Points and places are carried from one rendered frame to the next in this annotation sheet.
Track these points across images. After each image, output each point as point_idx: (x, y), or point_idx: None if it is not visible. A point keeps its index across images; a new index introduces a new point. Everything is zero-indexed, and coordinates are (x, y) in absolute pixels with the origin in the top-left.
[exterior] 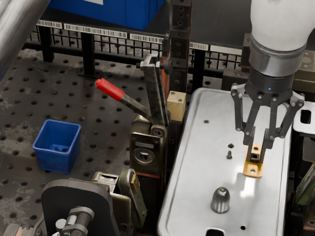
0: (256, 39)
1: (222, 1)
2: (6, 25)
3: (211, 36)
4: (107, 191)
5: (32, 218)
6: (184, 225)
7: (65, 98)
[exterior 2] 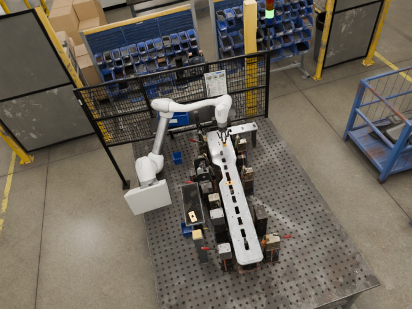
0: (218, 122)
1: (202, 110)
2: (162, 135)
3: (203, 120)
4: None
5: (179, 175)
6: (217, 159)
7: (170, 146)
